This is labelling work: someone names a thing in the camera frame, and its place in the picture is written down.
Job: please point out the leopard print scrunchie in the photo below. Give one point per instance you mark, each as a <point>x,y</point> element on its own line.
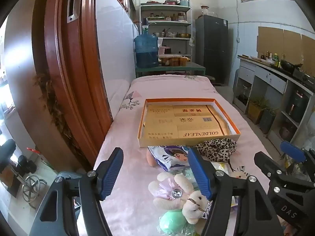
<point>216,150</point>

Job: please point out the dark green pot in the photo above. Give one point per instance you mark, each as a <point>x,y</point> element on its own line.
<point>297,105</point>

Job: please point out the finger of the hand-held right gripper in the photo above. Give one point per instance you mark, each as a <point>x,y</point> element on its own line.
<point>292,150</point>
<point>267,166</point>

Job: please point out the blue water jug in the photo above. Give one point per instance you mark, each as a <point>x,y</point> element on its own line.
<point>146,51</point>

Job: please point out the black gas stove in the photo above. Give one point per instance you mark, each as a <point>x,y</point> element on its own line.
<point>307,80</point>

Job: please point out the metal cooking pot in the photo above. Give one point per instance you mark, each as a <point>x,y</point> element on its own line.
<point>288,132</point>

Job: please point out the row of amber jars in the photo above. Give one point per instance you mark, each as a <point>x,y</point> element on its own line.
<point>174,61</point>

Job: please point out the pale yellow packet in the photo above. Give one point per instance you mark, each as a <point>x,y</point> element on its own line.
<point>221,166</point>

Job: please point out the black wok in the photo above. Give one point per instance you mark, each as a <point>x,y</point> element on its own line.
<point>286,65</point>

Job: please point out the potted plant grey planter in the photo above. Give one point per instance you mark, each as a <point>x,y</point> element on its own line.
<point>267,121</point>

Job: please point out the green low table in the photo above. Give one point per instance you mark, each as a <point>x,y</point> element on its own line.
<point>172,67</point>

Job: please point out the group of sauce bottles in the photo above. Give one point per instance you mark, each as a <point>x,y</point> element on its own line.
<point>270,59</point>

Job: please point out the green floral tissue packet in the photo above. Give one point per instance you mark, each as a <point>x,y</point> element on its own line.
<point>183,173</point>

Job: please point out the mint green soft ball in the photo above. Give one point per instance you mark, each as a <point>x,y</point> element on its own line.
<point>172,222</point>

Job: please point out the brown wooden door frame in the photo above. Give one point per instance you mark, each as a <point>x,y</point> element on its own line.
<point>73,78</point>

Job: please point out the dark glass pot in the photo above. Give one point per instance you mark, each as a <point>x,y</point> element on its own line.
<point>243,98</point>

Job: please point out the white metal shelf rack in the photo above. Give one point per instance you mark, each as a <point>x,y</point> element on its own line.
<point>166,22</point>

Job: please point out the cream plush toy striped ears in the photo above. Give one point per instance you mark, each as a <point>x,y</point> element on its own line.
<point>237,174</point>

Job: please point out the potted plant yellow planter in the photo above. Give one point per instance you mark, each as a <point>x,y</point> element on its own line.
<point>256,110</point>

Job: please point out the glass jar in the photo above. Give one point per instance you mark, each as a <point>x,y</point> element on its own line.
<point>208,11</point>

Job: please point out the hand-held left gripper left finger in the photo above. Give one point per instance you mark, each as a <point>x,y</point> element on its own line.
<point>112,174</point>

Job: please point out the dark grey refrigerator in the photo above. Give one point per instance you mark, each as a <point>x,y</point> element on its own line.
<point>211,46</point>

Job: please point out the peach soft toy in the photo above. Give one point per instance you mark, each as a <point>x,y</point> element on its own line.
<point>150,161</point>

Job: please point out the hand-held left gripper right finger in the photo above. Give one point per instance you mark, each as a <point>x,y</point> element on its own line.
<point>199,174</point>

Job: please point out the orange-rimmed cardboard box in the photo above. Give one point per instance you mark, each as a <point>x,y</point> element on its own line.
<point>162,141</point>

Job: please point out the metal door strike plate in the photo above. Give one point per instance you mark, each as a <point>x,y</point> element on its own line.
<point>73,5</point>

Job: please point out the cartoon-print plastic packet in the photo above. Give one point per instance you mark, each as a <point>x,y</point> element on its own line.
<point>169,158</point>

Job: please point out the grey kitchen counter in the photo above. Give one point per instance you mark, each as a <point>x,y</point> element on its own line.
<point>270,76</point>

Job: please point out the brown cardboard sheet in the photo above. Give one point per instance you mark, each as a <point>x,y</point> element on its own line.
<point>269,39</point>
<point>308,54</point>
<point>292,46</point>

